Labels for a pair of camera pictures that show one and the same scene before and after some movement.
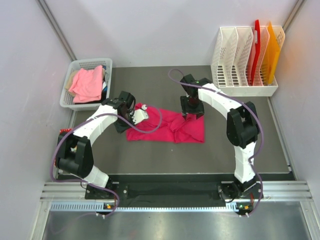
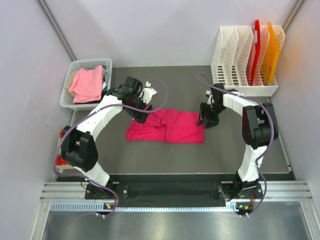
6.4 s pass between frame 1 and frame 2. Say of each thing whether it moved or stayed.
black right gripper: moved
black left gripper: moved
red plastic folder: stayed
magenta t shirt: stayed
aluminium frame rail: stayed
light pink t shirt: stayed
